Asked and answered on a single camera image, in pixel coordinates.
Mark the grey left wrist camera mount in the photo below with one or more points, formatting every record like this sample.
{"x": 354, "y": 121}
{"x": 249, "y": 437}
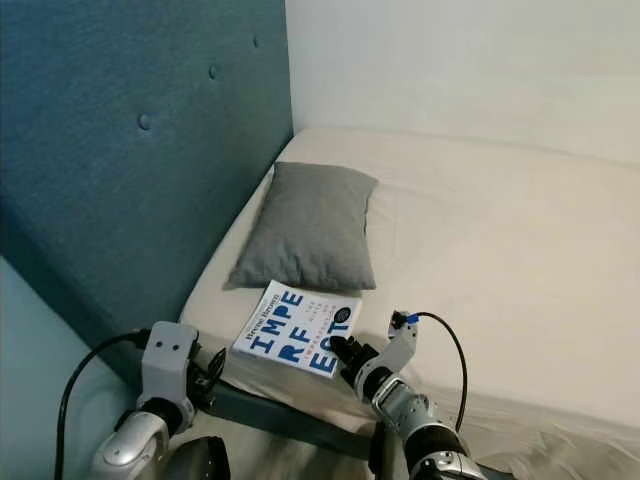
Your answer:
{"x": 170, "y": 365}

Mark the grey fabric pillow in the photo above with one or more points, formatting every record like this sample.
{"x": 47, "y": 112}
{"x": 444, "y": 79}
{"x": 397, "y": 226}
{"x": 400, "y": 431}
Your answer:
{"x": 310, "y": 228}

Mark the white sheeted mattress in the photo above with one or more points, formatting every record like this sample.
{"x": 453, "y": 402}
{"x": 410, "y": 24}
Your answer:
{"x": 510, "y": 250}

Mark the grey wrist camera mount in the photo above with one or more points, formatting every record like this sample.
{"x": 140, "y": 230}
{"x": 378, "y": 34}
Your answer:
{"x": 170, "y": 365}
{"x": 395, "y": 345}

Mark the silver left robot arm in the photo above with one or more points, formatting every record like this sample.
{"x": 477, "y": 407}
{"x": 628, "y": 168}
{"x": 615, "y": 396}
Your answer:
{"x": 135, "y": 445}

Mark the blue fabric headboard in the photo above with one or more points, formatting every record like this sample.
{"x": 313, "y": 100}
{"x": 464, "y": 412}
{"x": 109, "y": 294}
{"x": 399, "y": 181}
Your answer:
{"x": 130, "y": 170}

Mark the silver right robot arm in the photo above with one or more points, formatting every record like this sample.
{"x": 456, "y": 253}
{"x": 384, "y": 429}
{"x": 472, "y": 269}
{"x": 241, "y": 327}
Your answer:
{"x": 425, "y": 435}

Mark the robot left leg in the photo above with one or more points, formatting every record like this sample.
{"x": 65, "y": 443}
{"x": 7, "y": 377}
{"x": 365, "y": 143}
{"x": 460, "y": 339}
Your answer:
{"x": 200, "y": 460}

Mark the robot right leg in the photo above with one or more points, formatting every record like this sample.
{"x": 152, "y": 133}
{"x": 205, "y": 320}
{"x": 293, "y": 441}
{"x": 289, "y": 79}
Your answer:
{"x": 385, "y": 455}

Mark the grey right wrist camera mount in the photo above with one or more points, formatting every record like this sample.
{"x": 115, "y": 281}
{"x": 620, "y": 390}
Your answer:
{"x": 395, "y": 345}

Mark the robot leg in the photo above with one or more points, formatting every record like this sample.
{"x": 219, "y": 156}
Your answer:
{"x": 200, "y": 460}
{"x": 385, "y": 455}

